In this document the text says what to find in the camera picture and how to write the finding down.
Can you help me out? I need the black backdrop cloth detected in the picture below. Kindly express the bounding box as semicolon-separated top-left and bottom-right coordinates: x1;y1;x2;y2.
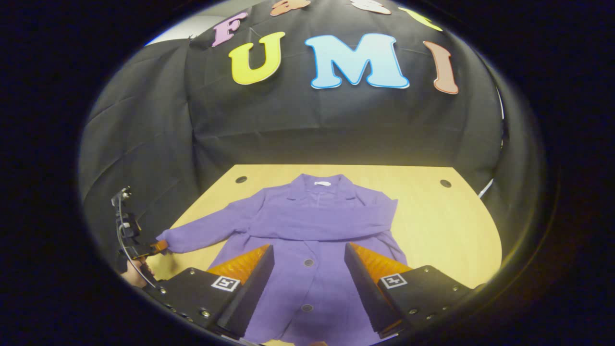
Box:
79;0;546;270

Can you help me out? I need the purple button shirt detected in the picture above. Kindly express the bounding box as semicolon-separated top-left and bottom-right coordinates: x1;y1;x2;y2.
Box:
156;173;410;346

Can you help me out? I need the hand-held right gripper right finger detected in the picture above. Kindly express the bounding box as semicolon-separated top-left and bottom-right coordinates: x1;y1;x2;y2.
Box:
344;242;485;339

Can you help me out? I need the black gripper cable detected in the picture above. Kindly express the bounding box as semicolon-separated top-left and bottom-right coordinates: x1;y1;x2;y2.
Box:
117;196;161;290

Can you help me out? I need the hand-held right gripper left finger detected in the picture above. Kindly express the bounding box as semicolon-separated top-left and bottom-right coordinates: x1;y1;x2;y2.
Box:
144;244;275;339

